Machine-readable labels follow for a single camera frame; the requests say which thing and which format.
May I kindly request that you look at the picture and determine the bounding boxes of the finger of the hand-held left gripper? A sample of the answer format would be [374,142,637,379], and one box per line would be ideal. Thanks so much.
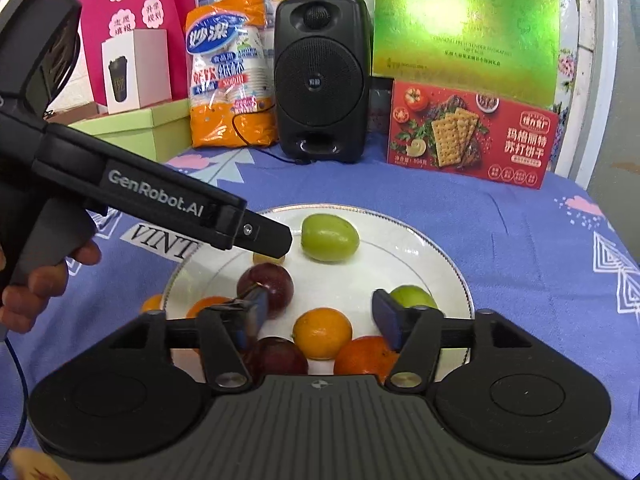
[236,284,264,306]
[232,209,294,261]

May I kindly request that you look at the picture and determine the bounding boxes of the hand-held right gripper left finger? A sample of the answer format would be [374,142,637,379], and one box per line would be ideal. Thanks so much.
[111,285,273,395]

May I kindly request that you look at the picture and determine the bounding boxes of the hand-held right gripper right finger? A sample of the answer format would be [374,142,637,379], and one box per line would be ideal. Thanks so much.
[371,288,534,390]

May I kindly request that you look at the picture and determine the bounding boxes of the dark purple plum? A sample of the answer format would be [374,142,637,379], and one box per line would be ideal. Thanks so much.
[243,336,310,384]
[236,262,295,320]

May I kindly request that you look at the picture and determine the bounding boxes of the round green fruit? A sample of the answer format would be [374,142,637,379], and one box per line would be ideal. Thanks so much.
[389,285,440,311]

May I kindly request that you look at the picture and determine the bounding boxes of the large orange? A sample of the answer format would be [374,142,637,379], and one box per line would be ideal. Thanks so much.
[185,295,236,320]
[333,335,401,384]

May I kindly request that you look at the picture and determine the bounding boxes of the white plate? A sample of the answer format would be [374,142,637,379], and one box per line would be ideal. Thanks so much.
[162,203,475,387]

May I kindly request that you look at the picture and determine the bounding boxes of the oblong green fruit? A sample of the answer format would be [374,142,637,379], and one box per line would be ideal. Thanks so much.
[300,213,360,263]

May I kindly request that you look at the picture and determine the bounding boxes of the small orange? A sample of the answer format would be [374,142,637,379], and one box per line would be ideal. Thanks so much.
[138,293,166,315]
[292,307,354,361]

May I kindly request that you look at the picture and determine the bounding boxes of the person's left hand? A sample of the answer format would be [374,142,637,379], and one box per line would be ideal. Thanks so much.
[0,239,103,334]

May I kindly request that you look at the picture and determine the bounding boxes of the green shoe box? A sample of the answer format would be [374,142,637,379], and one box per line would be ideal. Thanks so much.
[67,97,194,164]

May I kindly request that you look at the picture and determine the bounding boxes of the white box with cup print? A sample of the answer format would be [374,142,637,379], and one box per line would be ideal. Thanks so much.
[101,28,174,115]

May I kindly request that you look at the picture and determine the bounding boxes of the blue printed tablecloth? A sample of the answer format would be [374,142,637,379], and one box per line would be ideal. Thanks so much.
[0,146,640,480]

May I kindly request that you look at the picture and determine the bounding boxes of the black speaker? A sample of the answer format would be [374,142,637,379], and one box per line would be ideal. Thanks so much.
[273,0,372,165]

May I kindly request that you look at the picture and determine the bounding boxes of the orange paper cup pack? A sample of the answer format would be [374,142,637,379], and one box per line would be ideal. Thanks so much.
[184,0,279,150]

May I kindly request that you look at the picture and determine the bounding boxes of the pink paper bag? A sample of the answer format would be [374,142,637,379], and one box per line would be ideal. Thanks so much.
[77,0,197,107]

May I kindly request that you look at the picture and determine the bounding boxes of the red cracker box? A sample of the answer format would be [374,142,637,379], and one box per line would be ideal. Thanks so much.
[387,78,560,190]

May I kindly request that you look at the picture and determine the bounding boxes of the green gift box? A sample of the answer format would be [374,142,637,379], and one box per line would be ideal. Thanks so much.
[370,0,560,111]

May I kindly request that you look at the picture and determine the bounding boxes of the black speaker cable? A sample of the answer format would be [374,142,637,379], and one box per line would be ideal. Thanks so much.
[229,109,307,167]

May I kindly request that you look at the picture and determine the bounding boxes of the blue gripper cable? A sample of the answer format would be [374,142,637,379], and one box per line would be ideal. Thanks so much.
[0,332,29,450]

